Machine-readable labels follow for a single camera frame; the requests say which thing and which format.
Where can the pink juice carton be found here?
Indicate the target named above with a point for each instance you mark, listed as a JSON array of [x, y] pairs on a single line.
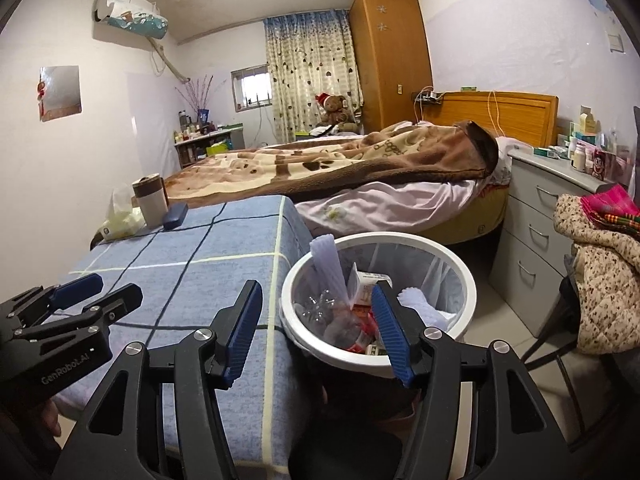
[[367, 282]]

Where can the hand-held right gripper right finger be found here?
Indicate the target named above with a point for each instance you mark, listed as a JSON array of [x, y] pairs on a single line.
[[392, 330]]

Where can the person's left hand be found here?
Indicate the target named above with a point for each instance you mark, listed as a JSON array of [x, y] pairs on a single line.
[[51, 420]]

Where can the brown patterned blanket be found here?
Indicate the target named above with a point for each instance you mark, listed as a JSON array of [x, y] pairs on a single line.
[[325, 165]]

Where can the group of medicine boxes and bottles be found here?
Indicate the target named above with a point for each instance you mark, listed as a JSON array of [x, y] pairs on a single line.
[[585, 155]]

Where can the wooden wardrobe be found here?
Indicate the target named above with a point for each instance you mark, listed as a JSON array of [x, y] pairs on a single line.
[[390, 60]]

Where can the beige floral jacket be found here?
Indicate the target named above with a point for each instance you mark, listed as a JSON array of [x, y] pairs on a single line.
[[610, 285]]

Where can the pink striped cloth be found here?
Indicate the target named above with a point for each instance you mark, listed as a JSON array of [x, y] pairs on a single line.
[[610, 205]]

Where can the beige tumbler brown lid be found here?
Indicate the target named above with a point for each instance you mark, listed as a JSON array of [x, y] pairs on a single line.
[[150, 205]]

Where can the brown teddy bear red hat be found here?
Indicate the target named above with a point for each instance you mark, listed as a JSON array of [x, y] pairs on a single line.
[[335, 110]]

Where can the wall air conditioner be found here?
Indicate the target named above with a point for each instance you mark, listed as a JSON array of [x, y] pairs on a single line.
[[130, 15]]

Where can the white desk shelf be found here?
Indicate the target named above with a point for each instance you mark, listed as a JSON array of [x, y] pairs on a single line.
[[192, 152]]

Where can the clear plastic bottle red label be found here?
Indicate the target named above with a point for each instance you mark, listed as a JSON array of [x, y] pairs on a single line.
[[320, 312]]

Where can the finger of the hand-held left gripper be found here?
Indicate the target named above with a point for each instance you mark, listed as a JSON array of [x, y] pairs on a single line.
[[117, 298], [75, 287]]

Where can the small window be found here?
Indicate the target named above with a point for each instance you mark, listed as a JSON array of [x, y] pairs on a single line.
[[252, 87]]

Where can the row of bottles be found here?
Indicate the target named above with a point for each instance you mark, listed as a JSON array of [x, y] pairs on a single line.
[[192, 132]]

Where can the power strip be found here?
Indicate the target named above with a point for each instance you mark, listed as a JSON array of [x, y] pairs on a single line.
[[430, 96]]

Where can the shiny wall mirror sheet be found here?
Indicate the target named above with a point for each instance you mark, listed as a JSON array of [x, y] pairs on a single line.
[[62, 92]]

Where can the vase with purple flower branches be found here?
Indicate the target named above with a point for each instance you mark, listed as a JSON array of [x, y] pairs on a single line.
[[202, 115]]

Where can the blue plaid tablecloth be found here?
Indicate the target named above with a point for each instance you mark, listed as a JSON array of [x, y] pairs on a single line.
[[200, 280]]

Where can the grey drawer nightstand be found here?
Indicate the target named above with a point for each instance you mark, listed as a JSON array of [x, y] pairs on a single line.
[[530, 240]]

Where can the green box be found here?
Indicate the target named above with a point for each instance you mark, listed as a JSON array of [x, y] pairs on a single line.
[[218, 150]]

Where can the red hanging ornament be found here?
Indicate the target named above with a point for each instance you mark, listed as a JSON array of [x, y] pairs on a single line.
[[41, 90]]

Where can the white tissue pack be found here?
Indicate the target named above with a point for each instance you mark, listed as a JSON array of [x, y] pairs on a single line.
[[122, 222]]

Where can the dark blue case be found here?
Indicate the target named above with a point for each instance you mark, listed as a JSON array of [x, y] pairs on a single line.
[[175, 216]]

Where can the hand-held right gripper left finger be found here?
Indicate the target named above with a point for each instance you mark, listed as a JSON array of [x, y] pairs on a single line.
[[242, 330]]

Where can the white round trash bin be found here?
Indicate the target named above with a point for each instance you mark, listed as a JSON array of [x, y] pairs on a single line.
[[390, 240]]

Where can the black chair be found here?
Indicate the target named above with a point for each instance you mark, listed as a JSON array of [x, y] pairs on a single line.
[[567, 300]]

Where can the white wall switch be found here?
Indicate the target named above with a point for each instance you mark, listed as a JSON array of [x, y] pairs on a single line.
[[615, 42]]

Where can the wooden bed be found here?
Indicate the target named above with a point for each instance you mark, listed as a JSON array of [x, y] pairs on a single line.
[[520, 115]]

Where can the pale pink bed sheet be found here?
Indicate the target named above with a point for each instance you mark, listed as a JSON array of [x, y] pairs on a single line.
[[400, 205]]

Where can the air conditioner pipe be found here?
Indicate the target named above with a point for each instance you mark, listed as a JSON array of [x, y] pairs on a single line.
[[170, 62]]

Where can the blue beige patterned curtain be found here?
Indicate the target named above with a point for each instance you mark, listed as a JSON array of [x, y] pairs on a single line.
[[310, 75]]

